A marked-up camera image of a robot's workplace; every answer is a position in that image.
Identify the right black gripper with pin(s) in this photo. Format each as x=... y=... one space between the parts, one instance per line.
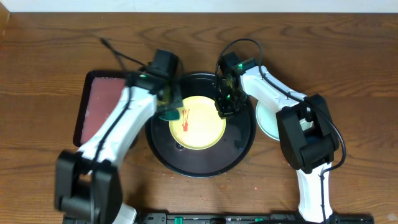
x=224 y=111

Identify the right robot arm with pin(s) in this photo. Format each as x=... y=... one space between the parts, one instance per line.
x=302 y=124

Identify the light blue plate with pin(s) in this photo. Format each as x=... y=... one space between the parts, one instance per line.
x=266 y=115

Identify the yellow plate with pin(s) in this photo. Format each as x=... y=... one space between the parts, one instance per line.
x=199 y=126

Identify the green yellow sponge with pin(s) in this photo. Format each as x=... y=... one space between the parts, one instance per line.
x=170 y=115

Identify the rectangular red black tray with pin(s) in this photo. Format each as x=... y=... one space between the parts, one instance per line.
x=101 y=93

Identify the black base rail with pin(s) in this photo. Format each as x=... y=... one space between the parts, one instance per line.
x=163 y=218

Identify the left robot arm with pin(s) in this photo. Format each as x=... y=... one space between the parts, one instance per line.
x=87 y=184

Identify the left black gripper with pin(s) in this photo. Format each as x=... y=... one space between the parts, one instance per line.
x=170 y=101

